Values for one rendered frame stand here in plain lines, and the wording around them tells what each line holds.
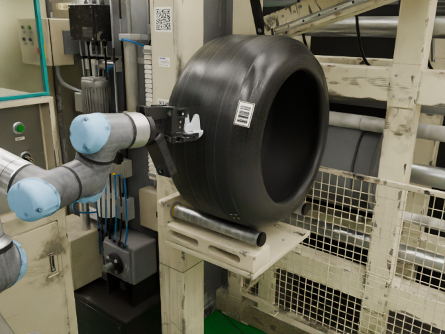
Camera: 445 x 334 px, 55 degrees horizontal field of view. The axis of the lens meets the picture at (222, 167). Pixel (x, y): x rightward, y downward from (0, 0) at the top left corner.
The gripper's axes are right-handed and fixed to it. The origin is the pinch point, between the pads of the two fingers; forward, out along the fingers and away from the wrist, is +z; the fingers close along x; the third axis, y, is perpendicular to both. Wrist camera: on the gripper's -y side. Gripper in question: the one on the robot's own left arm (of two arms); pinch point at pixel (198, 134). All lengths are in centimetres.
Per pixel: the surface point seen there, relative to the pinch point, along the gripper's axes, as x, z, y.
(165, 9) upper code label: 31.2, 17.3, 33.5
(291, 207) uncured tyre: -12.4, 32.6, -22.9
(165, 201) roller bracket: 23.6, 14.3, -26.5
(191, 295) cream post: 26, 34, -69
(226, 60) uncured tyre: 0.1, 9.3, 19.0
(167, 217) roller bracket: 23.4, 15.5, -32.2
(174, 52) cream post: 27.7, 18.9, 21.0
